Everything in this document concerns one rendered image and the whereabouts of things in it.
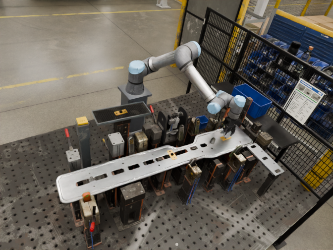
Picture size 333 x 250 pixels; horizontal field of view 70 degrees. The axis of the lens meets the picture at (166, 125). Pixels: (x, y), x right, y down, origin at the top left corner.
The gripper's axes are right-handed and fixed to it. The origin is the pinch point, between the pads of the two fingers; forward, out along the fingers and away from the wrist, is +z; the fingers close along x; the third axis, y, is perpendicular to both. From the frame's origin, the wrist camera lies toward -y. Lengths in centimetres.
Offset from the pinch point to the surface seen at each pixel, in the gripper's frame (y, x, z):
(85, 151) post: 96, -31, 11
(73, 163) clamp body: 107, -12, -2
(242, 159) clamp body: 6.7, 23.8, -2.2
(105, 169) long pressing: 90, -4, 2
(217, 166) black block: 21.8, 18.7, 3.6
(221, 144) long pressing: 7.0, 4.2, 2.3
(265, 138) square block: -24.3, 14.9, -3.4
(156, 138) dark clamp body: 51, -16, 0
